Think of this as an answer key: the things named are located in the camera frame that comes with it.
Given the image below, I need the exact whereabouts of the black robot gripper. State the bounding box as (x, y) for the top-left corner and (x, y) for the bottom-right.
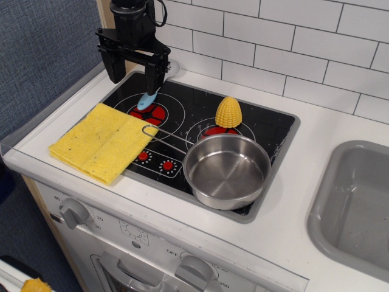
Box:
(95, 1), (170, 95)

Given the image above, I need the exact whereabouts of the yellow toy corn cob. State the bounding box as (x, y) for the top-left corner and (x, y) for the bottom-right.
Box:
(215, 96), (243, 128)

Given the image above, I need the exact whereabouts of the yellow folded cloth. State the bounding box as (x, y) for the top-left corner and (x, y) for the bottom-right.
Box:
(49, 103), (158, 185)

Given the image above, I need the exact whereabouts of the black toy stovetop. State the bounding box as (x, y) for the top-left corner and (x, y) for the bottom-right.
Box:
(101, 71), (301, 224)

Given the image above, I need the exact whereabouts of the grey left oven knob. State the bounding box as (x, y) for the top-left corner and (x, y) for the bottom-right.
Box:
(60, 198), (89, 230)

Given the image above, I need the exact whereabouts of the grey oven knob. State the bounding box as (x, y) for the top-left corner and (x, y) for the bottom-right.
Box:
(174, 255), (213, 291)
(60, 198), (89, 230)

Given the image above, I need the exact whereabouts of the grey right oven knob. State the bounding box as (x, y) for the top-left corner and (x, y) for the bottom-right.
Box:
(174, 255), (213, 291)

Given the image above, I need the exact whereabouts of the yellow object at bottom left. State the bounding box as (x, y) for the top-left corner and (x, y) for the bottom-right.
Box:
(21, 278), (53, 292)

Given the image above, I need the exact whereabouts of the grey toy sink basin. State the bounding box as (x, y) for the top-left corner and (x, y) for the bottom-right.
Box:
(307, 141), (388, 282)

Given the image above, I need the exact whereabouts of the grey spoon with blue handle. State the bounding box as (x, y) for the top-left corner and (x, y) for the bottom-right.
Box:
(136, 59), (182, 111)

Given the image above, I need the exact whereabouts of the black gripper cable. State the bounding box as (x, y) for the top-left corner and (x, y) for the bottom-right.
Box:
(153, 0), (168, 27)

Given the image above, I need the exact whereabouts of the steel saucepan with wire handle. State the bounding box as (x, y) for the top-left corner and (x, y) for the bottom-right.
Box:
(137, 125), (272, 210)

